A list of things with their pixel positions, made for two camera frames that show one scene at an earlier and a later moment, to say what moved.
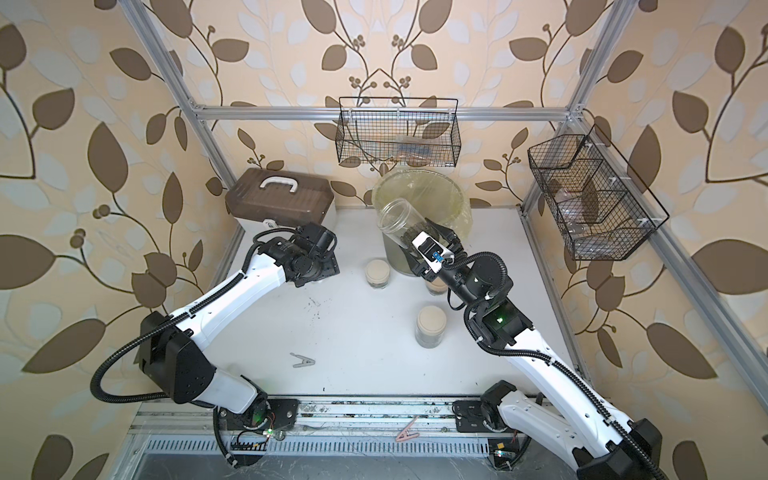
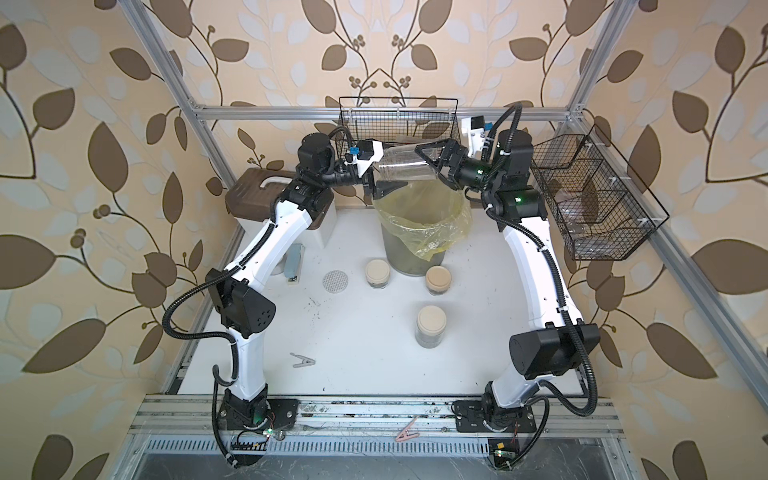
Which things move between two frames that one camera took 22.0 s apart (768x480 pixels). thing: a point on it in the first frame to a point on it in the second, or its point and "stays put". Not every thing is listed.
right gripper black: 420,267 to 455,149
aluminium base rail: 332,426 stays put
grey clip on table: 306,361 stays put
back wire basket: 401,131 stays put
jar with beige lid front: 430,328 stays put
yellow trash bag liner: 437,198 stays put
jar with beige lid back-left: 377,274 stays put
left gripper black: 331,267 to 375,189
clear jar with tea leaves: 398,218 to 403,163
